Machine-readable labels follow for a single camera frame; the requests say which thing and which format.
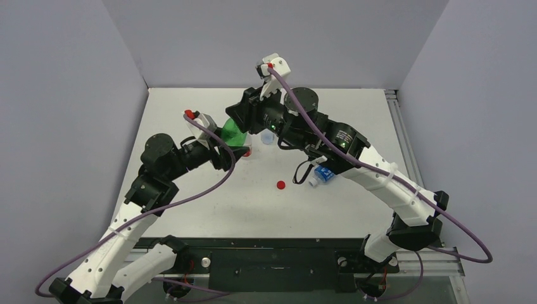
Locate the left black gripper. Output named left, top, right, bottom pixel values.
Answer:
left=165, top=127, right=248, bottom=181

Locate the green plastic bottle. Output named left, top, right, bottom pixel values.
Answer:
left=220, top=118, right=247, bottom=147

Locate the clear bluish bottle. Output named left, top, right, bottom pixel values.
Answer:
left=260, top=130, right=275, bottom=145

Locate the red bottle cap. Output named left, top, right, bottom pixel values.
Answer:
left=277, top=180, right=286, bottom=190

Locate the red label clear bottle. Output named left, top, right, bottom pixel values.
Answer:
left=243, top=134, right=253, bottom=158

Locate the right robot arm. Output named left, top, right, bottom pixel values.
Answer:
left=225, top=87, right=449, bottom=270

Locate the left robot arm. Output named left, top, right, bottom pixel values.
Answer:
left=49, top=127, right=249, bottom=303

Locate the blue label small bottle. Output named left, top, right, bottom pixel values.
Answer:
left=308, top=165, right=335, bottom=187

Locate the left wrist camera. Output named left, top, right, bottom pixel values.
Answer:
left=184, top=110, right=217, bottom=149

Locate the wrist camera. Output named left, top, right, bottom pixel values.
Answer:
left=256, top=53, right=291, bottom=101
left=184, top=110, right=217, bottom=149

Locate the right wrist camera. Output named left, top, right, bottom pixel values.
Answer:
left=256, top=53, right=291, bottom=101

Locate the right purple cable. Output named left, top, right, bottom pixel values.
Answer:
left=267, top=66, right=494, bottom=264

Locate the purple cable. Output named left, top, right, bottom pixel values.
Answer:
left=267, top=66, right=494, bottom=264
left=34, top=115, right=238, bottom=299

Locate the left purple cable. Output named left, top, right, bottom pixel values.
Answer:
left=34, top=115, right=238, bottom=299

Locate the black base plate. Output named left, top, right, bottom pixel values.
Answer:
left=164, top=237, right=399, bottom=293

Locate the aluminium frame rail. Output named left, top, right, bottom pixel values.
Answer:
left=384, top=89, right=471, bottom=303

